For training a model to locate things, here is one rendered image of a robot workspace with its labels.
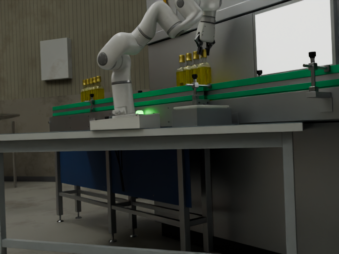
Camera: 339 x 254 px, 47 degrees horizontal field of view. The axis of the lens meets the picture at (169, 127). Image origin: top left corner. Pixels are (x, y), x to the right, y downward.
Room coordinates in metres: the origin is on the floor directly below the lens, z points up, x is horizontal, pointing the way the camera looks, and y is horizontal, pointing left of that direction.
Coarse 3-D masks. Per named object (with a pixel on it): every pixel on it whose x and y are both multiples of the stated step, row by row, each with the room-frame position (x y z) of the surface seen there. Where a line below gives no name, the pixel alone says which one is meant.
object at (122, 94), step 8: (112, 88) 1.83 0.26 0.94; (120, 88) 1.81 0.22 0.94; (128, 88) 1.82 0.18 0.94; (120, 96) 1.81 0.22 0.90; (128, 96) 1.82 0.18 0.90; (120, 104) 1.81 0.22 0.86; (128, 104) 1.82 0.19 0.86; (112, 112) 1.78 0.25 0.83; (120, 112) 1.78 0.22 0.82; (128, 112) 1.82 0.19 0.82
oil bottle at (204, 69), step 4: (200, 64) 2.11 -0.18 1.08; (204, 64) 2.09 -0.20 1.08; (208, 64) 2.11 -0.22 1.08; (200, 68) 2.11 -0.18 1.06; (204, 68) 2.09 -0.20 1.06; (208, 68) 2.11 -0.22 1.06; (200, 72) 2.11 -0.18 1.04; (204, 72) 2.09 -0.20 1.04; (208, 72) 2.11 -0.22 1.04; (200, 76) 2.11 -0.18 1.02; (204, 76) 2.09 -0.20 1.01; (208, 76) 2.11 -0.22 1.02; (200, 80) 2.11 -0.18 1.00; (204, 80) 2.09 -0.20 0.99; (208, 80) 2.11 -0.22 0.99; (204, 84) 2.09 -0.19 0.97
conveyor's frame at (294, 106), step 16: (256, 96) 1.79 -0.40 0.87; (272, 96) 1.72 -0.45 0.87; (288, 96) 1.66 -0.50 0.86; (304, 96) 1.60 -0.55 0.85; (336, 96) 1.50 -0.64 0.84; (96, 112) 2.73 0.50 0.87; (144, 112) 2.29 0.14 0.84; (160, 112) 2.17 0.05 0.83; (240, 112) 1.86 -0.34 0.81; (256, 112) 1.79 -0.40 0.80; (272, 112) 1.72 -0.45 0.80; (288, 112) 1.66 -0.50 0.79; (304, 112) 1.60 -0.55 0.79; (320, 112) 1.55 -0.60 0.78; (336, 112) 1.50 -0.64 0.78; (64, 128) 3.13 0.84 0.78; (80, 128) 2.92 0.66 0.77
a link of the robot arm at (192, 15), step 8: (176, 0) 1.76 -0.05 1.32; (184, 0) 1.75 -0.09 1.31; (192, 0) 1.76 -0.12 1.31; (176, 8) 1.79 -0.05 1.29; (184, 8) 1.75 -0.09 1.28; (192, 8) 1.74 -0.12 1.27; (200, 8) 1.77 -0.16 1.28; (184, 16) 1.77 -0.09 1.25; (192, 16) 1.74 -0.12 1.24; (200, 16) 1.77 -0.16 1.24; (176, 24) 1.71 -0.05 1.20; (184, 24) 1.72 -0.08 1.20; (192, 24) 1.76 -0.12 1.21; (168, 32) 1.73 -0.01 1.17; (176, 32) 1.72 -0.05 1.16
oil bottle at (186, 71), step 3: (186, 66) 2.20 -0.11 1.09; (189, 66) 2.19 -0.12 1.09; (183, 69) 2.21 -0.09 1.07; (186, 69) 2.19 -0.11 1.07; (189, 69) 2.18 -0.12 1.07; (183, 72) 2.21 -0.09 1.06; (186, 72) 2.19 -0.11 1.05; (189, 72) 2.18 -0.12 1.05; (183, 75) 2.21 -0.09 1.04; (186, 75) 2.19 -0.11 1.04; (189, 75) 2.18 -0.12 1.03; (183, 78) 2.21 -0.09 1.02; (186, 78) 2.19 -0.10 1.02; (189, 78) 2.18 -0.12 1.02; (183, 81) 2.21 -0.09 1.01; (186, 81) 2.19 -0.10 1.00; (189, 81) 2.18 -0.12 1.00; (183, 84) 2.22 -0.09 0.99
